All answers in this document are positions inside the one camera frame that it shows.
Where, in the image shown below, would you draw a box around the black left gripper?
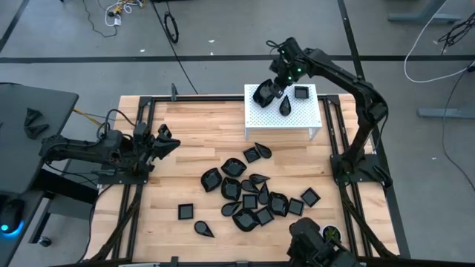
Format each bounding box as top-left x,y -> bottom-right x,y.
131,122 -> 182,174

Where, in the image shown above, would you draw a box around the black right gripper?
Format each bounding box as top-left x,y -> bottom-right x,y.
267,36 -> 309,99

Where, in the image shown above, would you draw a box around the white perforated metal shelf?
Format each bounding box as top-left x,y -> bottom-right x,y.
243,83 -> 323,141

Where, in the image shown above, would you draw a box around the black triangular plastic part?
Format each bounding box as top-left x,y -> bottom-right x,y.
24,108 -> 44,127
23,123 -> 50,140

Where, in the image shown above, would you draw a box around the dark grey desk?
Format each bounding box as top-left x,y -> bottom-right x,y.
0,82 -> 80,197

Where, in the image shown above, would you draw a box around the small plant in white pot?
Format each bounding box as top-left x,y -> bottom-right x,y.
321,224 -> 344,246

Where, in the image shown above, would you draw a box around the grey metal desk foot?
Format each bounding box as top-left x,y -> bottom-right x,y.
417,108 -> 475,120
387,0 -> 464,25

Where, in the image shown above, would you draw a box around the black computer mouse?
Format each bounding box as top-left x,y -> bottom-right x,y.
0,199 -> 26,235

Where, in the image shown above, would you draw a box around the black aluminium table frame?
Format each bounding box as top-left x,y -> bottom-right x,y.
84,94 -> 412,267

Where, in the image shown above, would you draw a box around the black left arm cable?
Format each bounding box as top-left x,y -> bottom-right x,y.
96,108 -> 137,140

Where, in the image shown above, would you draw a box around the long black floor cable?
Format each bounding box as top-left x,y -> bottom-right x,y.
151,0 -> 200,96

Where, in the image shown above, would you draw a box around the yellow cable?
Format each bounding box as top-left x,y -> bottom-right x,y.
73,108 -> 104,128

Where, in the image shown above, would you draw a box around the black desk base frame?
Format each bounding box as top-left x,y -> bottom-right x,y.
29,168 -> 100,245

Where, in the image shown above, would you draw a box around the black coiled cable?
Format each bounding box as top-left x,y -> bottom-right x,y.
163,10 -> 180,45

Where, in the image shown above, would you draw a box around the thin black floor cable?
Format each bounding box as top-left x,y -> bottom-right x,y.
81,0 -> 119,39
441,61 -> 475,183

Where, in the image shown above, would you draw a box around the white floor cable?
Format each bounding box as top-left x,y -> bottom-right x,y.
403,0 -> 475,85

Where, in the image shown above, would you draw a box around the white cable bundle yellow plugs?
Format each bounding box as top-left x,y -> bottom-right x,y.
104,0 -> 145,27

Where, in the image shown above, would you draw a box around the black cable bundle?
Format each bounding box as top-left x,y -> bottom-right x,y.
436,13 -> 475,48

